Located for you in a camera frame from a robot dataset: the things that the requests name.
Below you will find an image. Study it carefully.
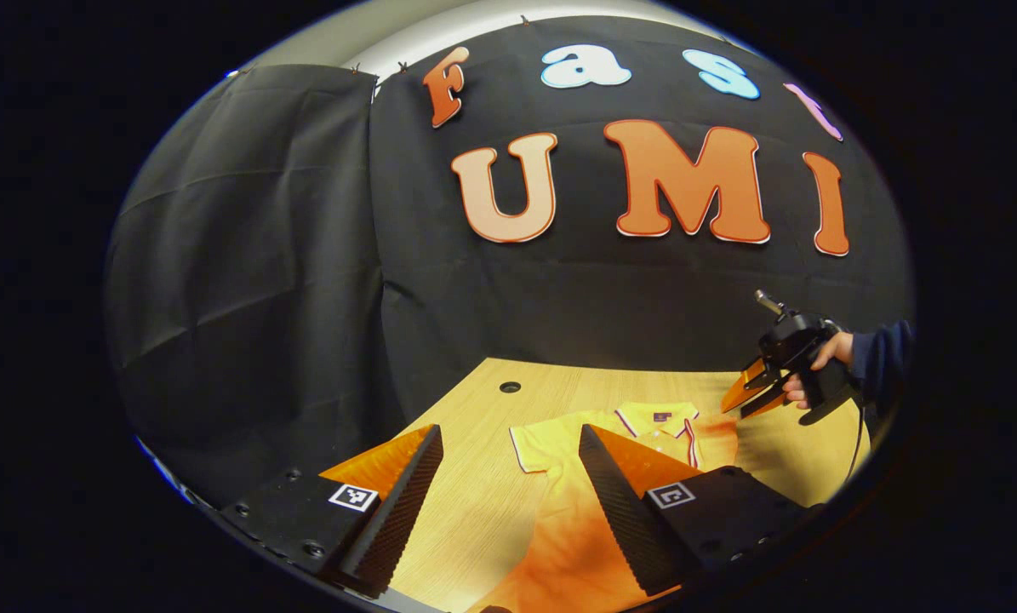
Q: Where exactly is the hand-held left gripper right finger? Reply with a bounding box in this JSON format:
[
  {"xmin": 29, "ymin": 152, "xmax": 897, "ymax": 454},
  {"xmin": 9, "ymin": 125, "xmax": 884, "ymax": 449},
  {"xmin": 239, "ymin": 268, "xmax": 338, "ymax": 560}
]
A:
[{"xmin": 578, "ymin": 423, "xmax": 824, "ymax": 597}]

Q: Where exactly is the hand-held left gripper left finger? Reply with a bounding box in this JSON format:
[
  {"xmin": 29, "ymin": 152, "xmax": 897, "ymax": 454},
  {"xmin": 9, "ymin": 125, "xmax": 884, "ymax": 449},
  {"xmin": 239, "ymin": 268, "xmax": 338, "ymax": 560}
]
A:
[{"xmin": 219, "ymin": 423, "xmax": 445, "ymax": 599}]

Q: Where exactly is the orange T-shirt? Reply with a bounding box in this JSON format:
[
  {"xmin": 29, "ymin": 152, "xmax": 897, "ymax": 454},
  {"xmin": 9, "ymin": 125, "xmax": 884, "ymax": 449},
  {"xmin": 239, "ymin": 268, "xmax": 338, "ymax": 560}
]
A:
[{"xmin": 466, "ymin": 400, "xmax": 740, "ymax": 613}]

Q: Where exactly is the black backdrop cloth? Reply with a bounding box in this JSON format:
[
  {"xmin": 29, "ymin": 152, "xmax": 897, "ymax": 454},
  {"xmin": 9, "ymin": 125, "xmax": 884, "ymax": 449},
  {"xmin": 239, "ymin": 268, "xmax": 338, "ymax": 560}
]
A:
[
  {"xmin": 104, "ymin": 64, "xmax": 390, "ymax": 512},
  {"xmin": 370, "ymin": 15, "xmax": 916, "ymax": 427}
]

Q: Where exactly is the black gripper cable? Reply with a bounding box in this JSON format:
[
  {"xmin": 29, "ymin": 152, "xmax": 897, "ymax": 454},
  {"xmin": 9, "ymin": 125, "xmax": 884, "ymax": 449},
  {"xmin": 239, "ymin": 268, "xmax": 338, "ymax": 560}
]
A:
[{"xmin": 844, "ymin": 407, "xmax": 868, "ymax": 484}]

